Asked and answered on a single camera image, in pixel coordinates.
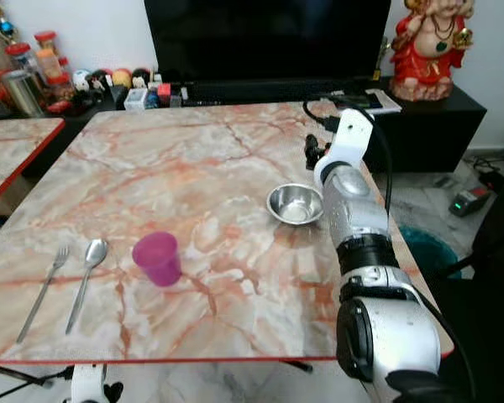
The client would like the black television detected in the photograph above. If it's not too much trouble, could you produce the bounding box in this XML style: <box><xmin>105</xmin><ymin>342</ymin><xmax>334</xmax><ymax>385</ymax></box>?
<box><xmin>144</xmin><ymin>0</ymin><xmax>392</xmax><ymax>83</ymax></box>

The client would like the small white box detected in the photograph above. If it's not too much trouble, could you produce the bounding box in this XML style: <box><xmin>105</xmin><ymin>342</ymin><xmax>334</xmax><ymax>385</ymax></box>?
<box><xmin>124</xmin><ymin>87</ymin><xmax>149</xmax><ymax>112</ymax></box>

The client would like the steel spoon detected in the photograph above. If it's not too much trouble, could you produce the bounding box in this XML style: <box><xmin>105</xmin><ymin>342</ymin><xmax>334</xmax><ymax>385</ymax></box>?
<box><xmin>66</xmin><ymin>238</ymin><xmax>109</xmax><ymax>336</ymax></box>

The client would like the hanging bead ornament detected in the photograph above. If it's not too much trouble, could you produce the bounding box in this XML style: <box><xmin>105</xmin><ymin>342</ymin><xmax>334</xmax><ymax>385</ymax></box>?
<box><xmin>0</xmin><ymin>0</ymin><xmax>18</xmax><ymax>41</ymax></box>

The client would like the teal bin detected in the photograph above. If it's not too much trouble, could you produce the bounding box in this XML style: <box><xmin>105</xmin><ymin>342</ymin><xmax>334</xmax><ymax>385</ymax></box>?
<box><xmin>398</xmin><ymin>224</ymin><xmax>464</xmax><ymax>279</ymax></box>

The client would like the black device with green light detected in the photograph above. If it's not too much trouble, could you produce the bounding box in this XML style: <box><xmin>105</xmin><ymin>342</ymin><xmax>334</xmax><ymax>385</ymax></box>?
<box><xmin>449</xmin><ymin>186</ymin><xmax>493</xmax><ymax>218</ymax></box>

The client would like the steel canister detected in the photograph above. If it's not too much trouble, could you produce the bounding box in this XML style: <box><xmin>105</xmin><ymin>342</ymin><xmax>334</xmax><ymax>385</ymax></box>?
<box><xmin>2</xmin><ymin>70</ymin><xmax>45</xmax><ymax>118</ymax></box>

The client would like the steel bowl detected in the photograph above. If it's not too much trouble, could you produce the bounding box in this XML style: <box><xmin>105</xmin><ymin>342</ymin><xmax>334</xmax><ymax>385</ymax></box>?
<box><xmin>266</xmin><ymin>183</ymin><xmax>325</xmax><ymax>226</ymax></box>

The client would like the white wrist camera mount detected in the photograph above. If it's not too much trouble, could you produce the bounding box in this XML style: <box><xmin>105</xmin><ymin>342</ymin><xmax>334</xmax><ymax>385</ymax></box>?
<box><xmin>313</xmin><ymin>107</ymin><xmax>375</xmax><ymax>186</ymax></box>
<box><xmin>70</xmin><ymin>364</ymin><xmax>112</xmax><ymax>403</ymax></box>

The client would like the tall red-lidded jar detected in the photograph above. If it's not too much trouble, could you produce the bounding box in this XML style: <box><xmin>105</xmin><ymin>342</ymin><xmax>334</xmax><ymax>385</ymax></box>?
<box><xmin>34</xmin><ymin>31</ymin><xmax>65</xmax><ymax>83</ymax></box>

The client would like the red golden figurine statue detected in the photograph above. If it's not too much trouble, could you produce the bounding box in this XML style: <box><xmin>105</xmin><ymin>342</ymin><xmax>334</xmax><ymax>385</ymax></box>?
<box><xmin>390</xmin><ymin>0</ymin><xmax>476</xmax><ymax>103</ymax></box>

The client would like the clear red-lidded jar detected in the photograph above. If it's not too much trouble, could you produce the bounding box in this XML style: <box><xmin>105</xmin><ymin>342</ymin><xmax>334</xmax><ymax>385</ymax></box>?
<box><xmin>6</xmin><ymin>43</ymin><xmax>37</xmax><ymax>78</ymax></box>

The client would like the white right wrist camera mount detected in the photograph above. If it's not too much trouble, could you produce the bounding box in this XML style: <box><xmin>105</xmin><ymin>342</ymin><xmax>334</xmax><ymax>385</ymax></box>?
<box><xmin>313</xmin><ymin>107</ymin><xmax>375</xmax><ymax>186</ymax></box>

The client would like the purple plastic cup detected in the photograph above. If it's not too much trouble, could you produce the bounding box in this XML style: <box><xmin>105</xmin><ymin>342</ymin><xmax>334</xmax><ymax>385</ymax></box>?
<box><xmin>132</xmin><ymin>232</ymin><xmax>182</xmax><ymax>287</ymax></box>

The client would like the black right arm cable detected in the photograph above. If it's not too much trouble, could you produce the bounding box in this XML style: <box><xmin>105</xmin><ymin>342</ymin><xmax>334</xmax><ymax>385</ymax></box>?
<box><xmin>302</xmin><ymin>96</ymin><xmax>396</xmax><ymax>216</ymax></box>

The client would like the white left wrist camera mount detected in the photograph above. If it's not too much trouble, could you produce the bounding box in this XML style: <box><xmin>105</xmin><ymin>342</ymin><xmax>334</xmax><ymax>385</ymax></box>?
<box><xmin>70</xmin><ymin>364</ymin><xmax>112</xmax><ymax>403</ymax></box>

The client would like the steel fork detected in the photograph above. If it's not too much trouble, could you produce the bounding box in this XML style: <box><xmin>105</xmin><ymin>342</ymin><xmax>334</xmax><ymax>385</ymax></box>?
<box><xmin>17</xmin><ymin>246</ymin><xmax>71</xmax><ymax>344</ymax></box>

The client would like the marble side table red edge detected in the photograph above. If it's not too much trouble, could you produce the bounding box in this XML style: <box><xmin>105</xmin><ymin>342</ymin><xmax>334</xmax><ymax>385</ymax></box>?
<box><xmin>0</xmin><ymin>118</ymin><xmax>66</xmax><ymax>214</ymax></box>

